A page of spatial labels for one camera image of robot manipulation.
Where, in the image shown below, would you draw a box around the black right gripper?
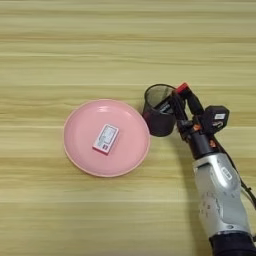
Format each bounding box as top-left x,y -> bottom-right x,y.
171,88 -> 220,161

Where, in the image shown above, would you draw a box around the thin pen with red cap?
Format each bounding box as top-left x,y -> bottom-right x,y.
174,82 -> 190,95

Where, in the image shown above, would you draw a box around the black mesh pen holder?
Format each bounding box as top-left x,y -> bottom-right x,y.
142,83 -> 183,138

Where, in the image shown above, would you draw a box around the pink round plate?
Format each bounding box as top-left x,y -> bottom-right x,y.
62,98 -> 152,178

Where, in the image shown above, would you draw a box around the small pink white box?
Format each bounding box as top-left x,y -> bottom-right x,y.
92,123 -> 120,156

